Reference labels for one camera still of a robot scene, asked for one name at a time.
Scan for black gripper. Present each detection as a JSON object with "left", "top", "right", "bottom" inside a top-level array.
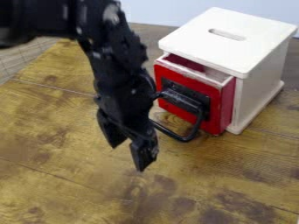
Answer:
[{"left": 92, "top": 58, "right": 158, "bottom": 172}]

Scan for red drawer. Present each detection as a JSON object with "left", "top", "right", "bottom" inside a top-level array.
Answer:
[{"left": 153, "top": 53, "right": 236, "bottom": 136}]

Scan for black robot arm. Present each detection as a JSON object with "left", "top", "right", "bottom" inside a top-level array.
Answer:
[{"left": 0, "top": 0, "right": 158, "bottom": 171}]

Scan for white wooden cabinet box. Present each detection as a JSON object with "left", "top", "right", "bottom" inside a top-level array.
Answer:
[{"left": 158, "top": 7, "right": 297, "bottom": 134}]

